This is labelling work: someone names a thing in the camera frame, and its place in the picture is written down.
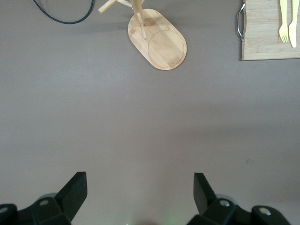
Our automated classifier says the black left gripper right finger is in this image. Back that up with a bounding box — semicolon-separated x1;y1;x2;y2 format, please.
187;172;291;225

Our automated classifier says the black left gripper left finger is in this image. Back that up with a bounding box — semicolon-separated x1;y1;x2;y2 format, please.
0;172;88;225

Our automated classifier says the wooden mug rack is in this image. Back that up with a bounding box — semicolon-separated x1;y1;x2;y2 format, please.
97;0;188;71

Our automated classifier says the brown table cover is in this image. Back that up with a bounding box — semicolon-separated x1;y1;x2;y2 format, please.
0;0;300;225

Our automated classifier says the wooden cutting board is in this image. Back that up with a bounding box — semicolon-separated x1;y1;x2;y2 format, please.
239;0;300;61

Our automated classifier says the yellow plastic fork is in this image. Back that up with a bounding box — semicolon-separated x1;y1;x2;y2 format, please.
278;0;290;44

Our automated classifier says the yellow plastic knife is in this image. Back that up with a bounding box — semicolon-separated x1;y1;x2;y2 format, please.
288;0;298;48

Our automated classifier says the black cable on table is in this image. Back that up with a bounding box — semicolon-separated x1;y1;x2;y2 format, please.
32;0;94;24

